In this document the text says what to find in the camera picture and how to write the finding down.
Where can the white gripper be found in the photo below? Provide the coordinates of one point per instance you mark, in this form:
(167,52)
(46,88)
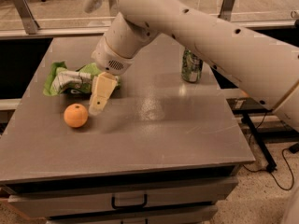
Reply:
(107,59)

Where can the green rice chip bag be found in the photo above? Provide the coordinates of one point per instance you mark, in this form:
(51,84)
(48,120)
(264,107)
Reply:
(62,80)

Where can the orange fruit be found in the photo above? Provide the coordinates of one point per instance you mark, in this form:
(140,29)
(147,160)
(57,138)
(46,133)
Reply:
(75,115)

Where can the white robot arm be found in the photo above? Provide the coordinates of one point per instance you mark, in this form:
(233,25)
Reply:
(263,67)

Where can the green soda can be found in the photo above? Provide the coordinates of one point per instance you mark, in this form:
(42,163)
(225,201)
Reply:
(191,67)

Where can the grey cabinet top drawer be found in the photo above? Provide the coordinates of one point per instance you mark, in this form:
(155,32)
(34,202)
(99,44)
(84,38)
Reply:
(85,201)

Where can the grey cabinet drawer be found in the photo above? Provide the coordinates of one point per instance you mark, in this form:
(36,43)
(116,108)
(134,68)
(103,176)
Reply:
(85,201)
(173,215)

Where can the grey cabinet lower drawer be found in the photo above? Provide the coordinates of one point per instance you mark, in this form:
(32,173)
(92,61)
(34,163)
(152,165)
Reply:
(173,215)

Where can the black table leg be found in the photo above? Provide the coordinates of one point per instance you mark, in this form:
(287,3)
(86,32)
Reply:
(271,165)

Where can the left metal railing bracket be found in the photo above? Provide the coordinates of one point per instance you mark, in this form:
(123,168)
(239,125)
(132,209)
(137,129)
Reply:
(28,21)

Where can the metal railing bracket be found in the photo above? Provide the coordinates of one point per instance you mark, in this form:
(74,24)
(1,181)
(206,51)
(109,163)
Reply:
(226,9)
(28,21)

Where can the black drawer handle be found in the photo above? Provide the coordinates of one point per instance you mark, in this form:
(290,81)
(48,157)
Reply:
(129,201)

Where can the right metal railing bracket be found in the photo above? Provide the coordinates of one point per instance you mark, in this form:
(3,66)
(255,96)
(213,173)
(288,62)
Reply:
(226,9)

